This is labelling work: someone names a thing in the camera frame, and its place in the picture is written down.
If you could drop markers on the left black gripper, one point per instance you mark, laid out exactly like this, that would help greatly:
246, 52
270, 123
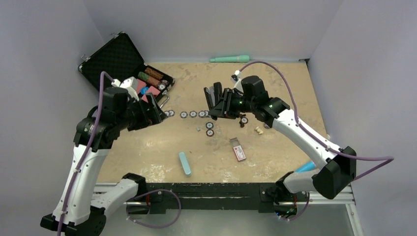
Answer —
146, 117

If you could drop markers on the poker chip lower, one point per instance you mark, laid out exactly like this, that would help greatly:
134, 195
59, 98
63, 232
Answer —
209, 132

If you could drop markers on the green marker pen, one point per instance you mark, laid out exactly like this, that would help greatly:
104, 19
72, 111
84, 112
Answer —
231, 59

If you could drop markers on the small cream object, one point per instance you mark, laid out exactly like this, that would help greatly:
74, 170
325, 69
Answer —
259, 130

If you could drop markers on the black stapler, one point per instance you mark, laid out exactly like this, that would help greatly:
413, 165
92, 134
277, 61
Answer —
213, 94

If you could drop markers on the blue dealer button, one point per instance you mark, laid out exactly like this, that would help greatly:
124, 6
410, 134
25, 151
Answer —
144, 90

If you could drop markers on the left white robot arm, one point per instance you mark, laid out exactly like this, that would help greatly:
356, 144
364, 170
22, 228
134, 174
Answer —
77, 213

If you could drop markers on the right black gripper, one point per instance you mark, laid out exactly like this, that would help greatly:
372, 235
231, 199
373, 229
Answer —
223, 107

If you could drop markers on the red staple box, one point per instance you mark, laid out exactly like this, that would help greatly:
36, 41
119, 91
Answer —
237, 149

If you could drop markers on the black poker chip case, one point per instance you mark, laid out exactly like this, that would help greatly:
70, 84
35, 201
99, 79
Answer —
120, 58

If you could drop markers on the brown chip stack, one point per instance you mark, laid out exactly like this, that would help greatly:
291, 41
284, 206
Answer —
243, 120

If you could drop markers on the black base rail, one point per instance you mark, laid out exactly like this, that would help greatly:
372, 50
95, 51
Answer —
262, 197

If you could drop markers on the blue marker pen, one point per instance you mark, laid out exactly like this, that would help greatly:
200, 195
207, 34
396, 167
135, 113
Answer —
306, 167

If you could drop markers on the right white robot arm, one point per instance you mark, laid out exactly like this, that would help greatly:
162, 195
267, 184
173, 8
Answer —
334, 170

